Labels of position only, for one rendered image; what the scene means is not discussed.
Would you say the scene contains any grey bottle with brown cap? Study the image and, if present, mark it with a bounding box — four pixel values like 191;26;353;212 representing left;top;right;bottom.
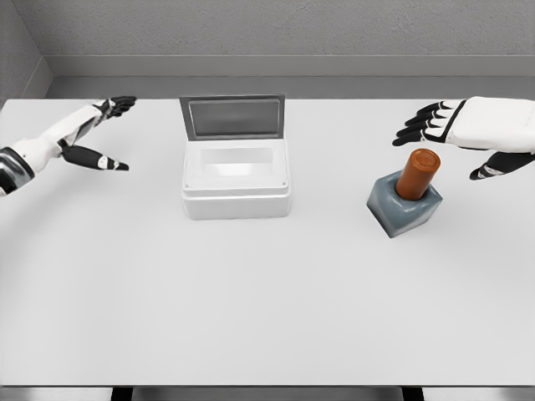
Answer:
366;149;444;240

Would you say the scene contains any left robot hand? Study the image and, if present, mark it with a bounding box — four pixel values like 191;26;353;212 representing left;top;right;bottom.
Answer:
39;96;138;172

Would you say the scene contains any white box with grey lid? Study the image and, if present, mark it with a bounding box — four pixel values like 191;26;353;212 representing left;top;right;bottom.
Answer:
178;94;292;221

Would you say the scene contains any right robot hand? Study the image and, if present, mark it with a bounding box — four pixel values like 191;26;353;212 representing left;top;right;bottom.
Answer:
391;96;535;181

